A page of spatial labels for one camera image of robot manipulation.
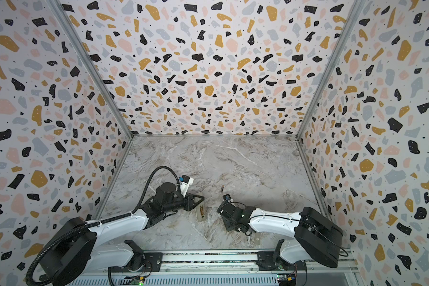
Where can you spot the electronics board with wires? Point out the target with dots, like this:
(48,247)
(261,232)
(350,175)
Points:
(138,280)

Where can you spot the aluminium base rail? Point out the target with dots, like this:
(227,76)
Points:
(228,268)

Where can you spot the white remote control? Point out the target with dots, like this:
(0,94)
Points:
(201,213)

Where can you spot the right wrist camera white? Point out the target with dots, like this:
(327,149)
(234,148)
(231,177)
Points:
(227,197)

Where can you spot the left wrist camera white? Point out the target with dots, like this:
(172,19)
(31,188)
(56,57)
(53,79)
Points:
(184,183)

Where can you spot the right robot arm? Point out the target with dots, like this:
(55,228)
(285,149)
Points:
(309,234)

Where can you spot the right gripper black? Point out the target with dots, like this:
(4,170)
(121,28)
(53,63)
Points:
(229,213)

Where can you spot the right electronics board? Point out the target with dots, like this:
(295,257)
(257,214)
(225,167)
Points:
(287,279)

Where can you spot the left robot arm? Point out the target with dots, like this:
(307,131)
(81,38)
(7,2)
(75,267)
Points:
(81,246)

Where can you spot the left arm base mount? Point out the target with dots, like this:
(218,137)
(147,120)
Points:
(148,262)

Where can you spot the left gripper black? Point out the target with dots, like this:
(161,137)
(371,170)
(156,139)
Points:
(189,202)

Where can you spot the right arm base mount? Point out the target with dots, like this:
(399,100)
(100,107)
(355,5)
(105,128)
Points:
(275,262)

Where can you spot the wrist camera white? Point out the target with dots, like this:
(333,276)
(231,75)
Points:
(227,197)
(184,183)

